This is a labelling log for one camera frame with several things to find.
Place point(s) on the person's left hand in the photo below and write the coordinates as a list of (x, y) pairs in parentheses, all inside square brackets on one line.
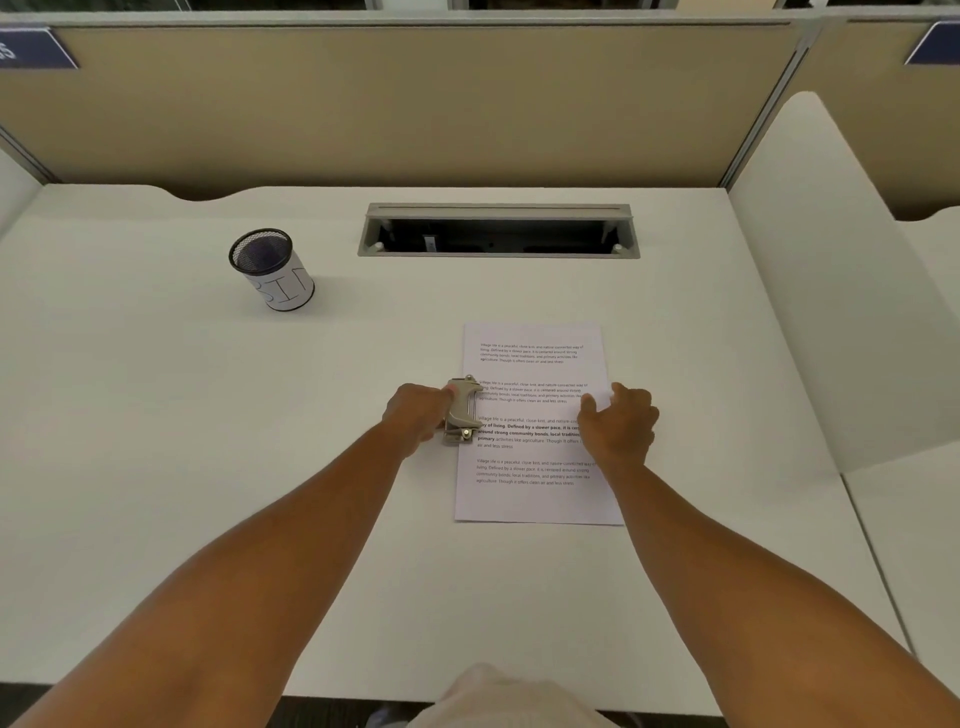
[(412, 414)]

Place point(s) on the person's right hand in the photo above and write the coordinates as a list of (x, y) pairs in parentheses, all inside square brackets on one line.
[(622, 431)]

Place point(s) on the person's left fingers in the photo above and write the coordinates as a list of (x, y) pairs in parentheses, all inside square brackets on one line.
[(448, 409)]

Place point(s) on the person's right thumb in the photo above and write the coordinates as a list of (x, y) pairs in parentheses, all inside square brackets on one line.
[(586, 414)]

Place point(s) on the grey metal hole punch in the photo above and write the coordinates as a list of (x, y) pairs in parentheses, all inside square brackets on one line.
[(461, 411)]

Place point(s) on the white printed paper sheet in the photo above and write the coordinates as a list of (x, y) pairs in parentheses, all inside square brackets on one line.
[(534, 450)]

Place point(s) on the person's right forearm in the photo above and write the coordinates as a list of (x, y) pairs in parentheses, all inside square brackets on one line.
[(765, 600)]

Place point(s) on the person's left forearm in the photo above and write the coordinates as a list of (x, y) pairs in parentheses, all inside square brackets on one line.
[(225, 585)]

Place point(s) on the black mesh cup white label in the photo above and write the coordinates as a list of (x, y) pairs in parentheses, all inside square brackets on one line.
[(271, 270)]

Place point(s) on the white side divider panel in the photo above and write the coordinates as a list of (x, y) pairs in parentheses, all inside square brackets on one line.
[(817, 285)]

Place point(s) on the person's beige trousers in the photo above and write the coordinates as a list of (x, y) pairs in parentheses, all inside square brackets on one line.
[(510, 701)]

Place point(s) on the beige partition panel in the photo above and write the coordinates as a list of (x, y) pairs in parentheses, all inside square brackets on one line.
[(405, 105), (885, 112)]

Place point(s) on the blue partition sign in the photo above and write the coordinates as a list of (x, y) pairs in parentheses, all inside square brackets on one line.
[(937, 43), (34, 48)]

